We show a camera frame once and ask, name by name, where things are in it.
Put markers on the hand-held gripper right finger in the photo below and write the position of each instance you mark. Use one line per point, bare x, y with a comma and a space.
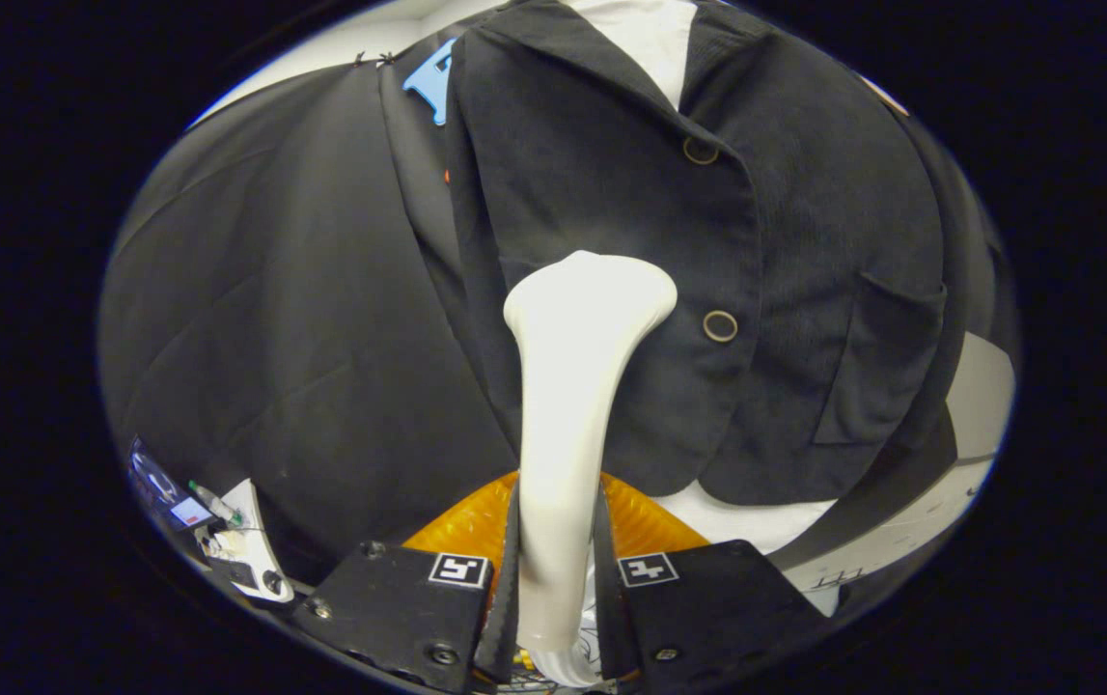
611, 618

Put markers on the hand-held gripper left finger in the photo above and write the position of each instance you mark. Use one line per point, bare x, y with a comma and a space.
503, 627

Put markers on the white garment steamer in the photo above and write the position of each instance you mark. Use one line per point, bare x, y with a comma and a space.
563, 405

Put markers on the black jacket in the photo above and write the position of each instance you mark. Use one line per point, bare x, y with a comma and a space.
804, 241

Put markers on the white mannequin torso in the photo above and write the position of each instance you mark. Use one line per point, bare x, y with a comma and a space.
746, 521

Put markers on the white plastic device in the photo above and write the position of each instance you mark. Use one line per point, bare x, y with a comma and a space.
254, 541

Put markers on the small device with screen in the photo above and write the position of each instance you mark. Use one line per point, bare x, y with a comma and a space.
191, 513

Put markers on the grey and beige cabinet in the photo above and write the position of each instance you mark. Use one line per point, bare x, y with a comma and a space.
982, 396

